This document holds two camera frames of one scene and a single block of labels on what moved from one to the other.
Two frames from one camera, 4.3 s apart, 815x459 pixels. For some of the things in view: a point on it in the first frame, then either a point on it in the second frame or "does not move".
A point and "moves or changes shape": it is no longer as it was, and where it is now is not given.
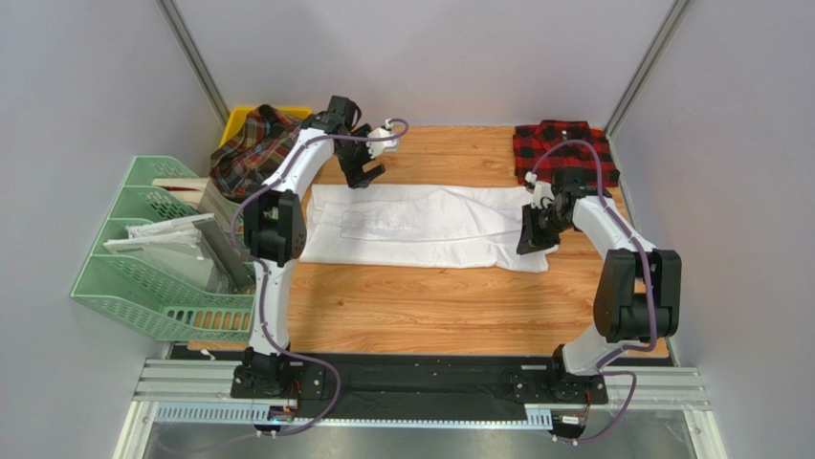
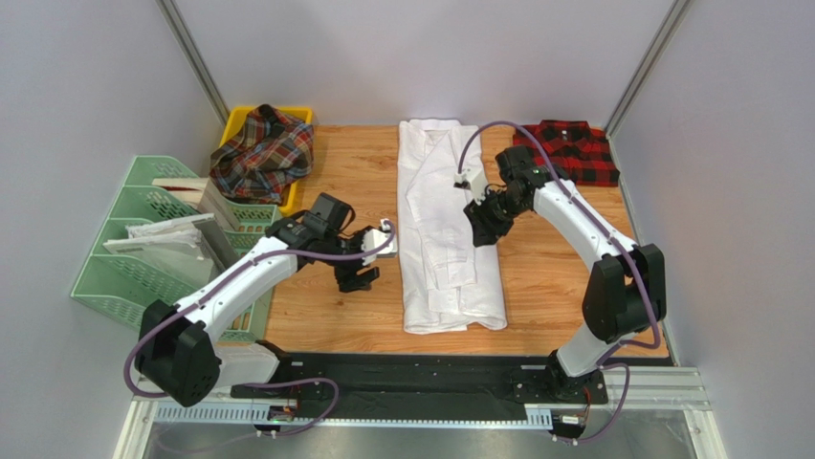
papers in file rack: [205, 244] does not move
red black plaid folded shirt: [531, 142] does not move
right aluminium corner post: [648, 67] does not move
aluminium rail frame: [200, 392] does not move
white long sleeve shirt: [421, 226] moves or changes shape
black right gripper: [538, 228] to [483, 216]
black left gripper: [356, 178] to [349, 280]
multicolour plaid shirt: [265, 138] does not move
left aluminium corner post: [195, 58] does not move
